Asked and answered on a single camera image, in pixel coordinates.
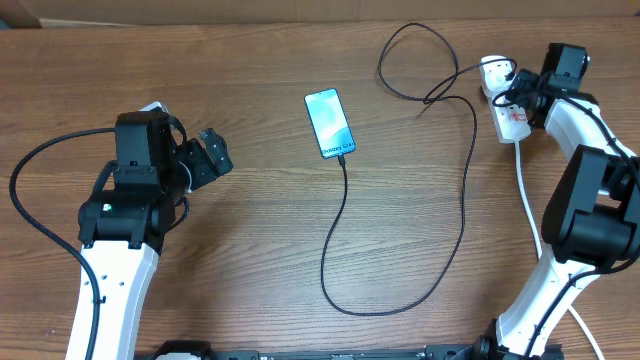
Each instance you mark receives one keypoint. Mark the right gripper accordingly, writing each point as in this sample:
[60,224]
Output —
[521,90]

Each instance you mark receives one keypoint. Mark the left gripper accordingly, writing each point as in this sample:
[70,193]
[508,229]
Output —
[205,169]

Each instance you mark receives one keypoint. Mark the Samsung Galaxy smartphone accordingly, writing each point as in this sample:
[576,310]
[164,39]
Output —
[329,123]

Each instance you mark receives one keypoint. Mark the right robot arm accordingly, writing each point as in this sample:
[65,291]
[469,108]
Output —
[590,226]

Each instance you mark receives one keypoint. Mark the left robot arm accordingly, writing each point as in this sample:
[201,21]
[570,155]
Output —
[123,224]

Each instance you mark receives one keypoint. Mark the white power strip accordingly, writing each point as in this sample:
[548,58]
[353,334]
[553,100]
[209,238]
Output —
[510,121]

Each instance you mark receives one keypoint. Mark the white USB wall charger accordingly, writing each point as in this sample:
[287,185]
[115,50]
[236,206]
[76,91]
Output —
[497,73]

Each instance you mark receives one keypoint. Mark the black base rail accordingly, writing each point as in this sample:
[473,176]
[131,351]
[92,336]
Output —
[203,350]

